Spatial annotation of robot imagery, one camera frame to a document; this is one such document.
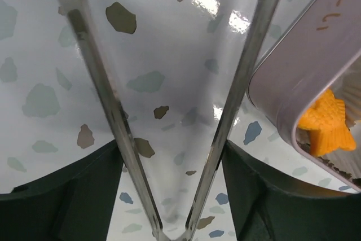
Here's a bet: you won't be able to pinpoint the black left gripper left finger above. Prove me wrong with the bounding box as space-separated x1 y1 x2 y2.
1 141 123 240

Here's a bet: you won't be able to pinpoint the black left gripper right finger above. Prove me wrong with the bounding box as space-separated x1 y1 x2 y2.
222 141 360 240

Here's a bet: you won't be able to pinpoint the orange fish cookie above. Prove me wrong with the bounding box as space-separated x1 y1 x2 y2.
297 89 356 157

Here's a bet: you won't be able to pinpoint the steel slotted tongs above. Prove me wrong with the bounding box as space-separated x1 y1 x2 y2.
58 0 279 240

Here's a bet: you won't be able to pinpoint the beige compartment cookie box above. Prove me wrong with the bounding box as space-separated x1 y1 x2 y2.
248 0 360 191

